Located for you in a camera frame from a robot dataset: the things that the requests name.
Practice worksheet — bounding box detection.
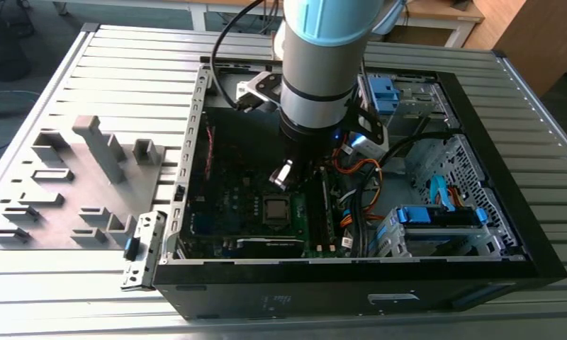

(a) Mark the hard disk in blue carrier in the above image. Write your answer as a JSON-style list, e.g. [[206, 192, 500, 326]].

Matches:
[[396, 205, 488, 229]]

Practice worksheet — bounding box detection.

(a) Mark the tall silver drive cage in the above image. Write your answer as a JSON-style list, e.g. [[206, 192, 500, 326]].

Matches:
[[358, 72, 461, 168]]

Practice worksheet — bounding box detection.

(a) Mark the camera on silver bracket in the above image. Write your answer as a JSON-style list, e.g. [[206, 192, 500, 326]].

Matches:
[[235, 72, 285, 113]]

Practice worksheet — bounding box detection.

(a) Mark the wooden cabinet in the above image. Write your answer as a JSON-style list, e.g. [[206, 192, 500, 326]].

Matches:
[[462, 0, 567, 98]]

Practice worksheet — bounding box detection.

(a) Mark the grey power supply unit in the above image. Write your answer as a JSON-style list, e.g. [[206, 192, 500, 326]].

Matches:
[[206, 74, 285, 157]]

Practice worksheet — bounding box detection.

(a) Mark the white framed teal desk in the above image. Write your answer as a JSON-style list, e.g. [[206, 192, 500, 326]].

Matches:
[[51, 0, 285, 35]]

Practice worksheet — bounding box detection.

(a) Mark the thick black cable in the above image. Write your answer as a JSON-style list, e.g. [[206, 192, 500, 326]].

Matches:
[[352, 130, 456, 258]]

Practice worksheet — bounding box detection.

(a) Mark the black camera cable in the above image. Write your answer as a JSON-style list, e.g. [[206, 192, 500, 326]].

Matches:
[[210, 0, 269, 113]]

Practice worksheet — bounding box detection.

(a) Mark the grey parts rack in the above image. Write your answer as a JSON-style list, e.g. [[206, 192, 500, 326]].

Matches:
[[0, 115, 173, 251]]

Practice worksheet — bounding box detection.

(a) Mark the CPU with silver top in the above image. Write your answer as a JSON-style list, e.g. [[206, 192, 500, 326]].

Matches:
[[267, 200, 289, 219]]

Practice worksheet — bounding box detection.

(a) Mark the blue drive bay latch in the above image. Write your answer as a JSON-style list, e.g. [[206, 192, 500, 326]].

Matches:
[[368, 75, 402, 115]]

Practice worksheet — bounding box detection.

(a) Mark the metal card bracket blue latch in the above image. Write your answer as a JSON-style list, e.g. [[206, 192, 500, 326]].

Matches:
[[121, 209, 167, 292]]

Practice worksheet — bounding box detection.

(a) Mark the orange wire bundle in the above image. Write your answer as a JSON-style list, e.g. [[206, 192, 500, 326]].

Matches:
[[333, 158, 385, 230]]

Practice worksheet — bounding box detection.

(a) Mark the twisted coloured wire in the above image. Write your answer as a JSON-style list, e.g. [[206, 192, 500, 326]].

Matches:
[[205, 123, 218, 180]]

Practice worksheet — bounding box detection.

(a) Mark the orange disk power wire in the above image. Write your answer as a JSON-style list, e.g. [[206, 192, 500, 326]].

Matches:
[[453, 186, 470, 210]]

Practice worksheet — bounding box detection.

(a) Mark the black open PC case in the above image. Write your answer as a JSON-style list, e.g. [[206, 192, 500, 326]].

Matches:
[[151, 55, 567, 322]]

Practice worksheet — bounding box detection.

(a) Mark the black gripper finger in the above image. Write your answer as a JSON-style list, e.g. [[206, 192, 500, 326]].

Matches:
[[269, 159, 297, 193]]

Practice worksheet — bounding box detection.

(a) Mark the pale blue teach pendant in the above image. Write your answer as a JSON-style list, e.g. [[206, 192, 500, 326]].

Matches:
[[376, 0, 408, 37]]

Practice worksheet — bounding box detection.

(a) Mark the graphics card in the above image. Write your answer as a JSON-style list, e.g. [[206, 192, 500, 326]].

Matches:
[[222, 236, 310, 259]]

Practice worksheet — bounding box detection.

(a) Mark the wooden desk white frame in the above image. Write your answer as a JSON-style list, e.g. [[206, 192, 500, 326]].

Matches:
[[397, 0, 488, 50]]

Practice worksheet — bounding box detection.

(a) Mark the black RAM slot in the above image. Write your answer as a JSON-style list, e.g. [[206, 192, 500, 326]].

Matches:
[[317, 166, 333, 253], [307, 178, 320, 253], [322, 166, 338, 253], [312, 169, 326, 253]]

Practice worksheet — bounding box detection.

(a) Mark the flat blue data wire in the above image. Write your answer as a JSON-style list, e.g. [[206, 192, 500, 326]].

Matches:
[[432, 174, 458, 213]]

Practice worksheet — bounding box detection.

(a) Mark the silver camera black bracket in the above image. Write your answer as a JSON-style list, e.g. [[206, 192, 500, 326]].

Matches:
[[348, 106, 390, 157]]

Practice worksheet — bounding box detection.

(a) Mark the low silver disk bay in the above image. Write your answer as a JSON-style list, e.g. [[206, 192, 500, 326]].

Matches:
[[369, 204, 512, 259]]

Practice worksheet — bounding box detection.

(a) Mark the green motherboard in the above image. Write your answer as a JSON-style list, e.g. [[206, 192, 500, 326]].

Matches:
[[182, 141, 346, 259]]

